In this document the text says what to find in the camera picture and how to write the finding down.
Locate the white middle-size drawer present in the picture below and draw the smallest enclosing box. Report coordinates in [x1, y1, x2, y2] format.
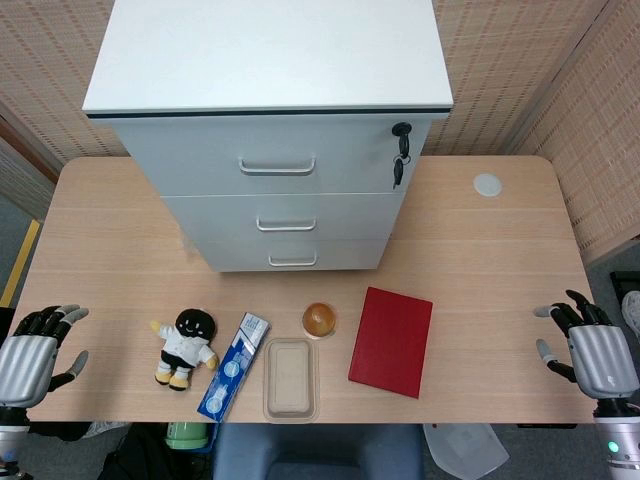
[160, 192, 404, 246]

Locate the grey round cable grommet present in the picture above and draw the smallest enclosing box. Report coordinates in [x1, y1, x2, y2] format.
[472, 172, 504, 197]

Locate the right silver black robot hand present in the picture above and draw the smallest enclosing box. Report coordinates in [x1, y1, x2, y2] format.
[533, 289, 640, 401]

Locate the green bottle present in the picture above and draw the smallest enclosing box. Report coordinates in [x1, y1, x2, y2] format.
[164, 422, 210, 449]

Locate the white drawer with lock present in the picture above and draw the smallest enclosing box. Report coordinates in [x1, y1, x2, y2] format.
[115, 113, 432, 197]

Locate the blue chair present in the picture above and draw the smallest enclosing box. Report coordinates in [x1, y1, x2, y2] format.
[212, 423, 425, 480]

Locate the blue white toothpaste box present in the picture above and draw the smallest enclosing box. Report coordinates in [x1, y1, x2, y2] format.
[196, 312, 272, 424]

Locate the black key in lock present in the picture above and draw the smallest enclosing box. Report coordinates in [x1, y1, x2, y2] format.
[391, 122, 414, 157]

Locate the translucent white plastic bin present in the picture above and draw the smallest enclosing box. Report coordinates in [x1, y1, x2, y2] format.
[422, 423, 510, 480]

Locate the clear plastic container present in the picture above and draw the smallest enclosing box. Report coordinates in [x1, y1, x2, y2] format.
[262, 337, 321, 421]

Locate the black hanging key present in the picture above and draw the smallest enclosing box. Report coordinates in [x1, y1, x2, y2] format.
[392, 155, 412, 190]

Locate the red hardcover book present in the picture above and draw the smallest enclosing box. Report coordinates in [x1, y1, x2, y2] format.
[347, 286, 434, 400]

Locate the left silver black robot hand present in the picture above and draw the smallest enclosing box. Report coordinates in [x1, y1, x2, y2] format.
[0, 303, 90, 407]

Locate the white shoe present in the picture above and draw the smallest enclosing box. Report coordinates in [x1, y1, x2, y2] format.
[621, 290, 640, 331]

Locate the white drawer cabinet body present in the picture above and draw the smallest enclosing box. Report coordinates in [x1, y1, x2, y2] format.
[82, 0, 455, 274]

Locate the black-headed plush doll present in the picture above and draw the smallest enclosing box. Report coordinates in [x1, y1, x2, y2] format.
[149, 308, 221, 392]

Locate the white shallow drawer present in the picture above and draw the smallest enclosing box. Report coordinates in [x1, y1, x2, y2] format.
[192, 238, 391, 274]

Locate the orange jelly cup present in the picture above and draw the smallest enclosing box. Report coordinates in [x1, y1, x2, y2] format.
[301, 301, 338, 341]

